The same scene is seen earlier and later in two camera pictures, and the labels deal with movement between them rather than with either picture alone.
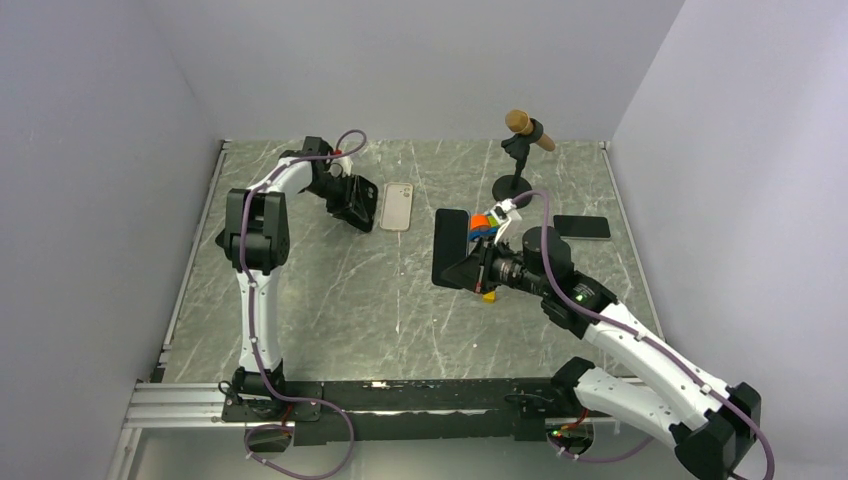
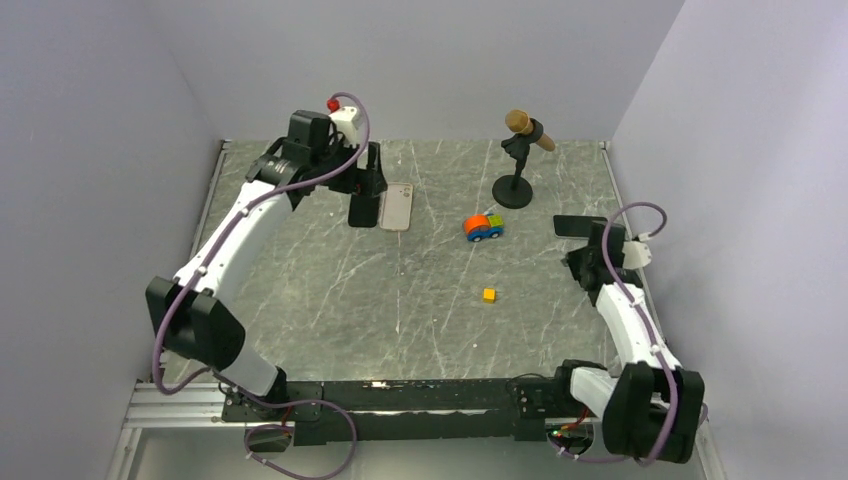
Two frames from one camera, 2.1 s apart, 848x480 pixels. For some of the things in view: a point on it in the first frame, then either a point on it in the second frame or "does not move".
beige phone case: [397, 208] does not move
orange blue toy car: [482, 225] does not move
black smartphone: [576, 226] does not move
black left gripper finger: [367, 197] -> [378, 183]
